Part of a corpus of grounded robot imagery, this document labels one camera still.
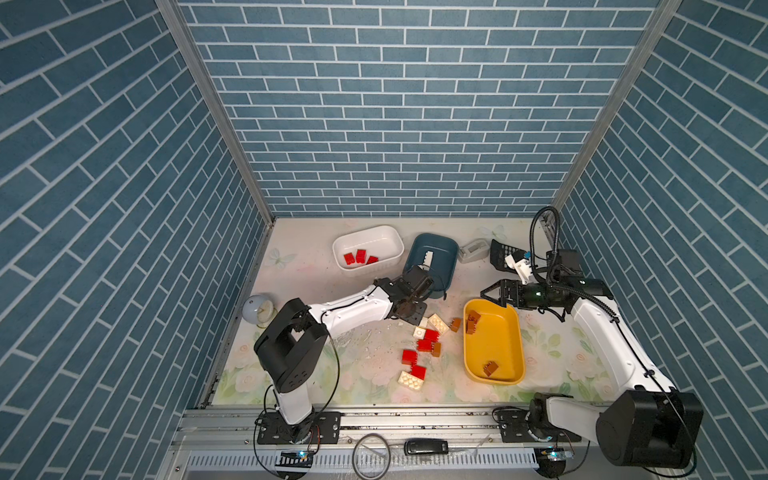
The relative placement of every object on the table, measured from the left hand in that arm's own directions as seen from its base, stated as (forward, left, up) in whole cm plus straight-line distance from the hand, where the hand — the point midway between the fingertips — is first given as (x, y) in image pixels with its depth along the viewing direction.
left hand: (416, 312), depth 88 cm
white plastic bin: (+27, +16, -5) cm, 31 cm away
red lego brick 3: (-12, +2, -5) cm, 13 cm away
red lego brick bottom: (-15, 0, -6) cm, 16 cm away
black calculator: (+25, -32, -3) cm, 41 cm away
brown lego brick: (0, -18, -3) cm, 19 cm away
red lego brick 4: (+23, +14, -4) cm, 27 cm away
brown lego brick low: (-15, -20, -5) cm, 26 cm away
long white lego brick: (+22, -6, -3) cm, 23 cm away
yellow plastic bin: (-5, -26, -9) cm, 28 cm away
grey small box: (+25, -23, -3) cm, 34 cm away
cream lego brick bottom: (-18, +2, -5) cm, 19 cm away
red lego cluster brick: (-8, -3, -5) cm, 10 cm away
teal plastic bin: (+27, -13, -4) cm, 30 cm away
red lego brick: (+25, +23, -5) cm, 34 cm away
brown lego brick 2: (-2, -12, -5) cm, 13 cm away
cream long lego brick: (-1, -7, -5) cm, 8 cm away
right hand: (-1, -19, +13) cm, 23 cm away
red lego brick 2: (+25, +18, -5) cm, 31 cm away
